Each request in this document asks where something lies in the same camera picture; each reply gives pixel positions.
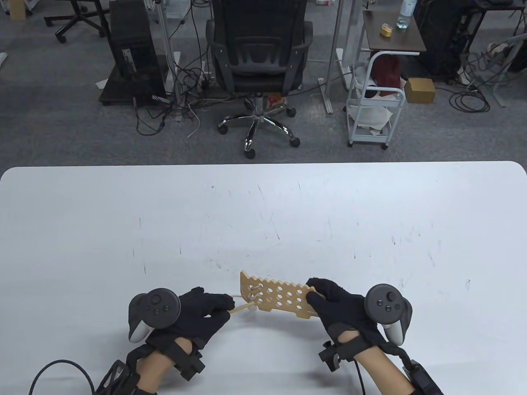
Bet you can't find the grey desk leg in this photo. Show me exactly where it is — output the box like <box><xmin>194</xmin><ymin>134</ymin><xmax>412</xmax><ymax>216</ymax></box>
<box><xmin>473</xmin><ymin>33</ymin><xmax>527</xmax><ymax>108</ymax></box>

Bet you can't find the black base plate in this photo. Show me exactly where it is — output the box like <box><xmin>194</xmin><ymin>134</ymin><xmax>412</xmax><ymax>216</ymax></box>
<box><xmin>99</xmin><ymin>64</ymin><xmax>169</xmax><ymax>108</ymax></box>

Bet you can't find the person's right forearm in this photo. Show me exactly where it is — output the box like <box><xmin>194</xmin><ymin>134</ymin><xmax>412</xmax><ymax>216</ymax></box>
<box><xmin>340</xmin><ymin>333</ymin><xmax>414</xmax><ymax>395</ymax></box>

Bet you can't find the clear plastic box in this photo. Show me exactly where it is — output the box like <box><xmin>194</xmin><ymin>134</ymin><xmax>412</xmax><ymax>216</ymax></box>
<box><xmin>164</xmin><ymin>0</ymin><xmax>193</xmax><ymax>20</ymax></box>

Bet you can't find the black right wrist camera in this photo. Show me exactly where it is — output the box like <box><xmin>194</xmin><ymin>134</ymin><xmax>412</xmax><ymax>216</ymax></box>
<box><xmin>401</xmin><ymin>360</ymin><xmax>445</xmax><ymax>395</ymax></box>

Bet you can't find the person's left forearm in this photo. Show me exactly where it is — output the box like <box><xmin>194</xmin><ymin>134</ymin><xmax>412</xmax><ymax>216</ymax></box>
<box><xmin>134</xmin><ymin>339</ymin><xmax>194</xmax><ymax>395</ymax></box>

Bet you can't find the black mesh office chair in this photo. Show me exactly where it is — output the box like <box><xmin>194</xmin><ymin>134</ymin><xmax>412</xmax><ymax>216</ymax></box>
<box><xmin>206</xmin><ymin>0</ymin><xmax>313</xmax><ymax>160</ymax></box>

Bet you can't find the black grey hand controller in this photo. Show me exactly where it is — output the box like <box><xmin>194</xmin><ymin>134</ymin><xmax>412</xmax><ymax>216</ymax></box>
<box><xmin>364</xmin><ymin>284</ymin><xmax>413</xmax><ymax>345</ymax></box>
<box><xmin>128</xmin><ymin>288</ymin><xmax>181</xmax><ymax>343</ymax></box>

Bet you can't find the aluminium frame post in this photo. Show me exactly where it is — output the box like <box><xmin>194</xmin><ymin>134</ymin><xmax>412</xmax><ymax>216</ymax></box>
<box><xmin>153</xmin><ymin>0</ymin><xmax>182</xmax><ymax>122</ymax></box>
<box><xmin>325</xmin><ymin>0</ymin><xmax>345</xmax><ymax>115</ymax></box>

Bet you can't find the brown cardboard box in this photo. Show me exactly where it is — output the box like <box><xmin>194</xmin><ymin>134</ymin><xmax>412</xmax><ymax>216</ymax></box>
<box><xmin>403</xmin><ymin>77</ymin><xmax>436</xmax><ymax>105</ymax></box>

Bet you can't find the black equipment cabinet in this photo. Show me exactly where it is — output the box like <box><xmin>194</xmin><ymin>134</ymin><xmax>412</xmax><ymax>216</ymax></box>
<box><xmin>413</xmin><ymin>0</ymin><xmax>473</xmax><ymax>79</ymax></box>

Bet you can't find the dark red bag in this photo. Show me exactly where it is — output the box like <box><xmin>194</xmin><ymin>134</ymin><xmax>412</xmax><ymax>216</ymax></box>
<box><xmin>371</xmin><ymin>55</ymin><xmax>402</xmax><ymax>98</ymax></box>

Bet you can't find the black right glove sensor module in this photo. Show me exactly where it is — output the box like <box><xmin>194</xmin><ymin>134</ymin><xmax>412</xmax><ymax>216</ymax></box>
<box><xmin>318</xmin><ymin>342</ymin><xmax>340</xmax><ymax>372</ymax></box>

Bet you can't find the black glove sensor module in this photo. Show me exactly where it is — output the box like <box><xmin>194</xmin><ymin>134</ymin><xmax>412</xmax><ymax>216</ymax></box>
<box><xmin>318</xmin><ymin>342</ymin><xmax>340</xmax><ymax>372</ymax></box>
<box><xmin>177</xmin><ymin>350</ymin><xmax>205</xmax><ymax>381</ymax></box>

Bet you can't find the white rolling cart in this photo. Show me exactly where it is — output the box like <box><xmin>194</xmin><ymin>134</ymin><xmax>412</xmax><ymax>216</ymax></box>
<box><xmin>346</xmin><ymin>51</ymin><xmax>407</xmax><ymax>150</ymax></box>

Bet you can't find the cream rope with wooden needle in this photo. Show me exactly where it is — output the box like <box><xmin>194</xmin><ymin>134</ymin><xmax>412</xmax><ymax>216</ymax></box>
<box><xmin>229</xmin><ymin>283</ymin><xmax>264</xmax><ymax>316</ymax></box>

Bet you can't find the clear water bottle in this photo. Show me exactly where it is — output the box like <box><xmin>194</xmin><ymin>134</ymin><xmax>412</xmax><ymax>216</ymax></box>
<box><xmin>396</xmin><ymin>0</ymin><xmax>417</xmax><ymax>30</ymax></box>

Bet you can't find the thin white floor cable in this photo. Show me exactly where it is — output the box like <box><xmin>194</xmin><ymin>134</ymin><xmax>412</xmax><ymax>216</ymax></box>
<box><xmin>187</xmin><ymin>102</ymin><xmax>202</xmax><ymax>139</ymax></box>

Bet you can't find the black grey right hand controller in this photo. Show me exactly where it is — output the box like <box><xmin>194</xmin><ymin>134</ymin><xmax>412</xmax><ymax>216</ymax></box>
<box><xmin>364</xmin><ymin>284</ymin><xmax>413</xmax><ymax>345</ymax></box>

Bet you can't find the tangle of black floor cables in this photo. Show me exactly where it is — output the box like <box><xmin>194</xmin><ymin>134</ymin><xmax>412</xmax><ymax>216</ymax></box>
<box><xmin>133</xmin><ymin>49</ymin><xmax>231</xmax><ymax>136</ymax></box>

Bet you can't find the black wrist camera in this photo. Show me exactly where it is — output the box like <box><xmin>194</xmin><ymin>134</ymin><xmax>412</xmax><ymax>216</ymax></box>
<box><xmin>401</xmin><ymin>360</ymin><xmax>445</xmax><ymax>395</ymax></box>
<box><xmin>97</xmin><ymin>360</ymin><xmax>140</xmax><ymax>395</ymax></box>

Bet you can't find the wooden crocodile lacing toy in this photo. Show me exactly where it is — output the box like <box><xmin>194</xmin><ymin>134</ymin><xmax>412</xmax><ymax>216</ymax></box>
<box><xmin>240</xmin><ymin>270</ymin><xmax>319</xmax><ymax>320</ymax></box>

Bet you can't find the white cloth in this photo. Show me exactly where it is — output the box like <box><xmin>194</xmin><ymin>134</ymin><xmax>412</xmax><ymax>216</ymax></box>
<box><xmin>349</xmin><ymin>103</ymin><xmax>392</xmax><ymax>129</ymax></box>

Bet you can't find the black left glove sensor module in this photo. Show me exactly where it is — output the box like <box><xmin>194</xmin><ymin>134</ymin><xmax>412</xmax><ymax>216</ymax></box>
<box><xmin>177</xmin><ymin>350</ymin><xmax>205</xmax><ymax>381</ymax></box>

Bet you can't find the coil of black cable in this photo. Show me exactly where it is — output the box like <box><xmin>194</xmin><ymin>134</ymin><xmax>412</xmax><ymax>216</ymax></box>
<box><xmin>448</xmin><ymin>88</ymin><xmax>492</xmax><ymax>114</ymax></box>

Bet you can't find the person's left hand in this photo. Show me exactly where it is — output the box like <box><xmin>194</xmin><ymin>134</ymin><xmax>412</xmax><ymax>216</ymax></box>
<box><xmin>146</xmin><ymin>287</ymin><xmax>235</xmax><ymax>351</ymax></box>

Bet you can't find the black swivel chair base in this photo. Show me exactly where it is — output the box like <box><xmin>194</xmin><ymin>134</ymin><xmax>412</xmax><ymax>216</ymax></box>
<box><xmin>43</xmin><ymin>0</ymin><xmax>110</xmax><ymax>44</ymax></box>

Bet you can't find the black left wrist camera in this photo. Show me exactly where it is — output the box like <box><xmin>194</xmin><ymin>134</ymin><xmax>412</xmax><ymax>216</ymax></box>
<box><xmin>97</xmin><ymin>360</ymin><xmax>140</xmax><ymax>395</ymax></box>

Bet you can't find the person's right hand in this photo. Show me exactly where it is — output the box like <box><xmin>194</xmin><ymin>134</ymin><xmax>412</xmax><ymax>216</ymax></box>
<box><xmin>305</xmin><ymin>278</ymin><xmax>402</xmax><ymax>359</ymax></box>

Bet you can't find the black computer tower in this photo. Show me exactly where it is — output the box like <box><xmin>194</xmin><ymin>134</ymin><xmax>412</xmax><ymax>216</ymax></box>
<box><xmin>108</xmin><ymin>0</ymin><xmax>167</xmax><ymax>103</ymax></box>

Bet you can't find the dark brown side table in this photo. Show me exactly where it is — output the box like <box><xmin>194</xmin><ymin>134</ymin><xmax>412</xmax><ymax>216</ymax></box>
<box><xmin>362</xmin><ymin>9</ymin><xmax>427</xmax><ymax>56</ymax></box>

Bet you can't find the black grey left hand controller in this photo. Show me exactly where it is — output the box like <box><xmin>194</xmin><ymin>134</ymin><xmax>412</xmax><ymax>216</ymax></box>
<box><xmin>128</xmin><ymin>288</ymin><xmax>181</xmax><ymax>343</ymax></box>

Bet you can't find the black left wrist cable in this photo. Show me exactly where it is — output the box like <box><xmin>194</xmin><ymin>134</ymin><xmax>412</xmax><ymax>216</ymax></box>
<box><xmin>29</xmin><ymin>360</ymin><xmax>95</xmax><ymax>395</ymax></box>

